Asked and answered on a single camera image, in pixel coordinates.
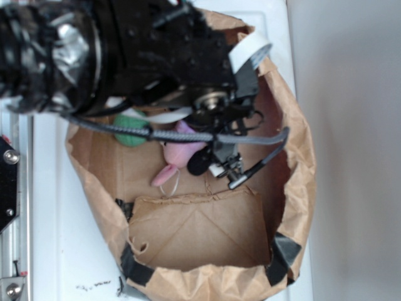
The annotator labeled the pink plush bunny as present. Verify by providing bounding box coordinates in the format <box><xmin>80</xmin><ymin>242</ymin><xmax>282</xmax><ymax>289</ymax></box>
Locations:
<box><xmin>151</xmin><ymin>120</ymin><xmax>208</xmax><ymax>198</ymax></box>

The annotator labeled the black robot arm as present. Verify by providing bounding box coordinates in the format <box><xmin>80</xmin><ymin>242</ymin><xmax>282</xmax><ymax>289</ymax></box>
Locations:
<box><xmin>1</xmin><ymin>1</ymin><xmax>266</xmax><ymax>188</ymax></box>

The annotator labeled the grey braided cable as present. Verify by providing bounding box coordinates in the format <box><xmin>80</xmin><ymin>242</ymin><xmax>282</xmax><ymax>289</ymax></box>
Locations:
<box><xmin>61</xmin><ymin>112</ymin><xmax>291</xmax><ymax>190</ymax></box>

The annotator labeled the black metal bracket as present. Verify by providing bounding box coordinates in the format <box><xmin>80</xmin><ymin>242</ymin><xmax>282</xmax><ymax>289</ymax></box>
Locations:
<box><xmin>0</xmin><ymin>135</ymin><xmax>20</xmax><ymax>233</ymax></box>

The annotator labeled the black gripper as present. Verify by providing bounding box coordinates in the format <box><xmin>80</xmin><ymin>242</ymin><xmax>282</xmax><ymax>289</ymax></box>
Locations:
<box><xmin>125</xmin><ymin>1</ymin><xmax>263</xmax><ymax>185</ymax></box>

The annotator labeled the aluminium frame rail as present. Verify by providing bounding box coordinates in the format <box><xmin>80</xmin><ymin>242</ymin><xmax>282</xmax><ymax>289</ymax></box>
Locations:
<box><xmin>1</xmin><ymin>108</ymin><xmax>33</xmax><ymax>300</ymax></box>

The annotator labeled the brown paper bag tray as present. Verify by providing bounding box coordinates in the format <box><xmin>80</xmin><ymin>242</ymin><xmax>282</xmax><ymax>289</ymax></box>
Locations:
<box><xmin>65</xmin><ymin>8</ymin><xmax>317</xmax><ymax>301</ymax></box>

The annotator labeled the green foam ball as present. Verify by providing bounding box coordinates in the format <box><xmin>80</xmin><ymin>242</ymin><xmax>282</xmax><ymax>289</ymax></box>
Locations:
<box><xmin>113</xmin><ymin>114</ymin><xmax>149</xmax><ymax>147</ymax></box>

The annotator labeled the white flat ribbon cable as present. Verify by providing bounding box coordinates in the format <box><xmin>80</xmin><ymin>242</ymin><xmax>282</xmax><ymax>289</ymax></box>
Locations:
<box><xmin>137</xmin><ymin>30</ymin><xmax>273</xmax><ymax>124</ymax></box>

